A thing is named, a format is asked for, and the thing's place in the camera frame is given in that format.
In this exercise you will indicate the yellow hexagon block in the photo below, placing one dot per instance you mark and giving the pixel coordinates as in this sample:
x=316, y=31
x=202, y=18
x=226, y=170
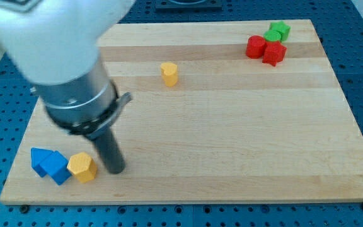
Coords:
x=83, y=167

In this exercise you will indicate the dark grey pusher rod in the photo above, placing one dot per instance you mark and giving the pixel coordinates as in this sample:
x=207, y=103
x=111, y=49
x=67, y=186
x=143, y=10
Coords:
x=109, y=152

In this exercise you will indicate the green star block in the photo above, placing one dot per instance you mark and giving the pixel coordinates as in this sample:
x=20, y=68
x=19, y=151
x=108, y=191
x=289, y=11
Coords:
x=282, y=28

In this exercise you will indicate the wooden board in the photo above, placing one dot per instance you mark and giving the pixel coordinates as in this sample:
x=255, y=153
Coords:
x=232, y=130

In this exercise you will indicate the red star block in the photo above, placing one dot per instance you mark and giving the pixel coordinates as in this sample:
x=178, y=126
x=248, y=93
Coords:
x=274, y=53

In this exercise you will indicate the yellow heart block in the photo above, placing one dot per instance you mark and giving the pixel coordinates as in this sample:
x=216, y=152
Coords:
x=169, y=73

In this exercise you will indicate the red cylinder block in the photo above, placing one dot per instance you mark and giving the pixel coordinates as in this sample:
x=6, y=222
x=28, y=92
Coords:
x=255, y=47

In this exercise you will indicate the blue cube block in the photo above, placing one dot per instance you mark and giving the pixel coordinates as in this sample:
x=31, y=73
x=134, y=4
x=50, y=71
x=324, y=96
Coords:
x=55, y=165

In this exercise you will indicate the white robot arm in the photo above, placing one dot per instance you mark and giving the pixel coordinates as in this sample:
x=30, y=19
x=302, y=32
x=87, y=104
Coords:
x=54, y=45

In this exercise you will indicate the blue pentagon block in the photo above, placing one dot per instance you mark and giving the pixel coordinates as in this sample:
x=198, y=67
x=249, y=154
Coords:
x=37, y=156

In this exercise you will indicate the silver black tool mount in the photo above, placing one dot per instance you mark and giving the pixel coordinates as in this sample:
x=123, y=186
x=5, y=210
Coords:
x=87, y=105

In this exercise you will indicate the green cylinder block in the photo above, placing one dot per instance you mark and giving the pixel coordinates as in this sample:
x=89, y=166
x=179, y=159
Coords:
x=272, y=36

